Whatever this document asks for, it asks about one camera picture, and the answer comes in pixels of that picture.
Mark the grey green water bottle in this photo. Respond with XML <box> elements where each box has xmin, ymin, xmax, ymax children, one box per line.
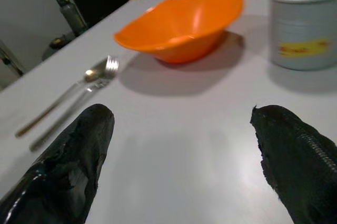
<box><xmin>54</xmin><ymin>0</ymin><xmax>87</xmax><ymax>37</ymax></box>

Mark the orange plastic bowl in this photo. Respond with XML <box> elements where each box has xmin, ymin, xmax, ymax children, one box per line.
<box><xmin>113</xmin><ymin>0</ymin><xmax>245</xmax><ymax>64</ymax></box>

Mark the grey mug with yellow print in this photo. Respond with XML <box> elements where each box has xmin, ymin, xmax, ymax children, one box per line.
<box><xmin>268</xmin><ymin>0</ymin><xmax>337</xmax><ymax>72</ymax></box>

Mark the silver fork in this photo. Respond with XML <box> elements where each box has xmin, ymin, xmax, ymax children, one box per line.
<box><xmin>29</xmin><ymin>55</ymin><xmax>120</xmax><ymax>152</ymax></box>

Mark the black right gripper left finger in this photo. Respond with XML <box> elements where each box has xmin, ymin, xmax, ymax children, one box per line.
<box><xmin>0</xmin><ymin>103</ymin><xmax>115</xmax><ymax>224</ymax></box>

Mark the silver spoon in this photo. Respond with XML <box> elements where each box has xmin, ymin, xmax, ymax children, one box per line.
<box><xmin>15</xmin><ymin>58</ymin><xmax>111</xmax><ymax>138</ymax></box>

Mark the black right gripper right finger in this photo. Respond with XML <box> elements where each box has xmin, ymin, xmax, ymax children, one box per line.
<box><xmin>250</xmin><ymin>104</ymin><xmax>337</xmax><ymax>224</ymax></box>

